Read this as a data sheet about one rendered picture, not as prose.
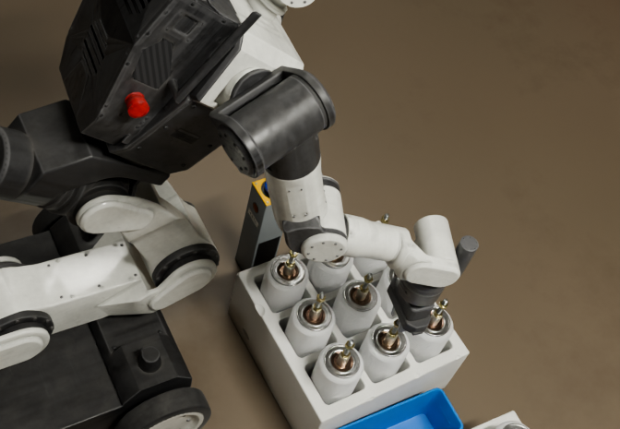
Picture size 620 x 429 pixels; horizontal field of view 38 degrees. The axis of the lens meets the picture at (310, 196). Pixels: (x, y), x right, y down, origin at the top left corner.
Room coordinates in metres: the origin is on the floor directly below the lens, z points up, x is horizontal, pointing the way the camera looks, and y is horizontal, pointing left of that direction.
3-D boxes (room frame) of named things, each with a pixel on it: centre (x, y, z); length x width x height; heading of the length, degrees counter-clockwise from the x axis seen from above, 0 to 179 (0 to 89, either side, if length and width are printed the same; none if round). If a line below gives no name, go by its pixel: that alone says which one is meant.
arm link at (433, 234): (1.02, -0.26, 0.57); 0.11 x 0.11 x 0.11; 20
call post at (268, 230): (1.25, 0.08, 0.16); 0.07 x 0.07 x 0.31; 43
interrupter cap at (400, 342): (1.01, -0.25, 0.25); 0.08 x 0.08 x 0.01
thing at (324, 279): (1.18, -0.09, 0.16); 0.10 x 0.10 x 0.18
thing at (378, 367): (1.01, -0.25, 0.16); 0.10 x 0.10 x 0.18
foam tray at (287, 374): (1.09, -0.17, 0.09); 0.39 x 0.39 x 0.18; 43
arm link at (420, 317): (1.01, -0.25, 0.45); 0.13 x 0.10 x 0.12; 33
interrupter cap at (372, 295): (1.09, -0.17, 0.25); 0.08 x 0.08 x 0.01
